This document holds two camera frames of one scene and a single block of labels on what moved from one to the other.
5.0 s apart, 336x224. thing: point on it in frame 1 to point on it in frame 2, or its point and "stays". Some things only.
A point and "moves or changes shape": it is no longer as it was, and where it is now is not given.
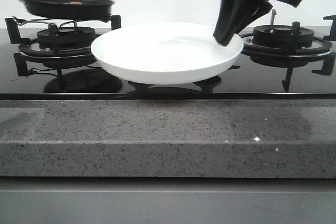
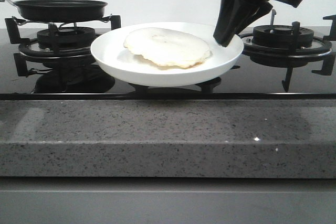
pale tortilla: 75,2 to 167,46
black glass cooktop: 275,64 stays
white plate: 164,53 stays
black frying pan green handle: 63,7 moves or changes shape
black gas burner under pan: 44,44 stays
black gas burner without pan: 289,46 stays
